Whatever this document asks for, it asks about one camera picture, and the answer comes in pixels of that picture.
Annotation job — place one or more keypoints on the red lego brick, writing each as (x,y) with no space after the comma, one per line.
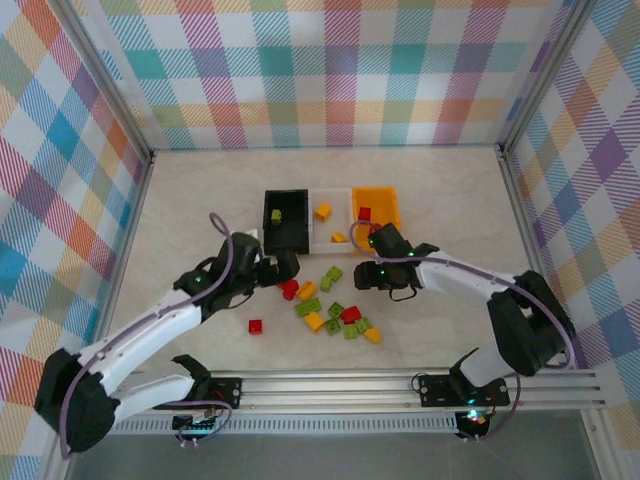
(364,214)
(256,326)
(288,290)
(351,314)

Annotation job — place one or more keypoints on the black plastic bin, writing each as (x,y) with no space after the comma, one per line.
(290,240)

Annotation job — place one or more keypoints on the yellow lego brick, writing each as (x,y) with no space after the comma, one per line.
(339,237)
(314,321)
(323,212)
(373,335)
(306,290)

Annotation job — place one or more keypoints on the orange plastic bin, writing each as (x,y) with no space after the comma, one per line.
(380,200)

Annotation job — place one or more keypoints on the long green lego brick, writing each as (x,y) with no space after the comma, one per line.
(308,307)

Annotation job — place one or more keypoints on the white plastic bin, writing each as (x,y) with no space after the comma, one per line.
(335,200)

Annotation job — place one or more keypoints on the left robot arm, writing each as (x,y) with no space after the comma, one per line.
(150,325)

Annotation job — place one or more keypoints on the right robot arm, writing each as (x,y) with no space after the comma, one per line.
(460,280)

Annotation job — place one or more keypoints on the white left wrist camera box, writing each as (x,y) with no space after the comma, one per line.
(253,233)

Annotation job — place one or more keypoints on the aluminium table side rail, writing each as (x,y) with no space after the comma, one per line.
(529,240)
(127,240)

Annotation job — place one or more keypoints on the wide aluminium mounting rail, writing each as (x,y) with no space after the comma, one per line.
(325,392)

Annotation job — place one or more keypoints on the aluminium frame post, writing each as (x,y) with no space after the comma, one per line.
(542,75)
(106,75)

